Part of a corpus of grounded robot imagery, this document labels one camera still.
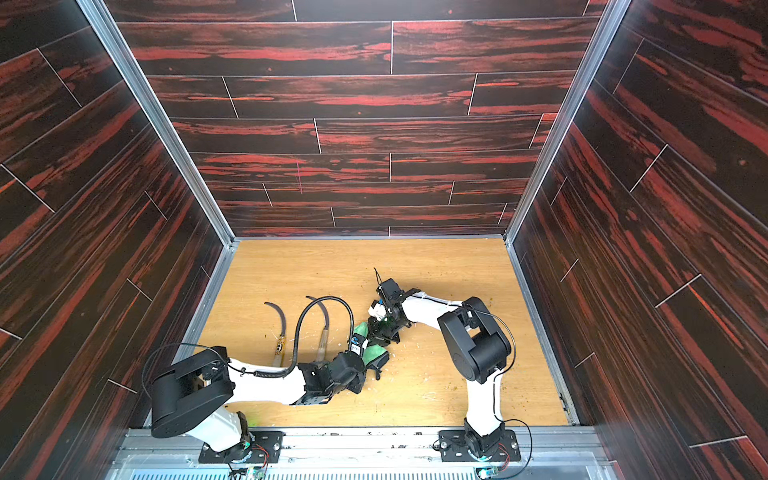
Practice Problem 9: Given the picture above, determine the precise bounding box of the small sickle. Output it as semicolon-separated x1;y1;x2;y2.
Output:
315;302;330;362
264;301;288;368

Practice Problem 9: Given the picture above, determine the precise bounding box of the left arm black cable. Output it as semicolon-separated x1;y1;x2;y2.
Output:
140;295;356;400

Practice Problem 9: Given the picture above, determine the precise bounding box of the green and black rag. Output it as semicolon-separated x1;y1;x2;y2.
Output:
353;323;389;380

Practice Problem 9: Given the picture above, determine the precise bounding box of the left small sickle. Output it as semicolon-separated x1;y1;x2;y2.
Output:
264;301;288;368

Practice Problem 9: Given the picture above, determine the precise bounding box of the middle small sickle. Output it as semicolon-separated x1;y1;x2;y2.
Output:
315;302;330;362

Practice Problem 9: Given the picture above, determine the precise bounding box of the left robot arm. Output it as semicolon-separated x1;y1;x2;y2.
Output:
149;346;368;453

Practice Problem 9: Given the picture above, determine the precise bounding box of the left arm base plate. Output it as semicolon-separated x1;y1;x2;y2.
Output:
198;429;285;466

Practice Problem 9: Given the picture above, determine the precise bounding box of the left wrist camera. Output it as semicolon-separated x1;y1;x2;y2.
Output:
348;333;368;357

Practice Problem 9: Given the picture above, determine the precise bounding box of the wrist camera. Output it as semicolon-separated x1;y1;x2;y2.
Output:
368;301;388;321
348;333;368;357

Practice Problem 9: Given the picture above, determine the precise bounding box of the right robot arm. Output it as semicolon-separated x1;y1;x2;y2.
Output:
368;279;513;461

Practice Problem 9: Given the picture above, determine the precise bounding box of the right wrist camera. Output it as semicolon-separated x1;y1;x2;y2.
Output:
368;301;388;321

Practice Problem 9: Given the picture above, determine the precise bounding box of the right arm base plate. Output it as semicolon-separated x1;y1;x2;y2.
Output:
432;427;521;462

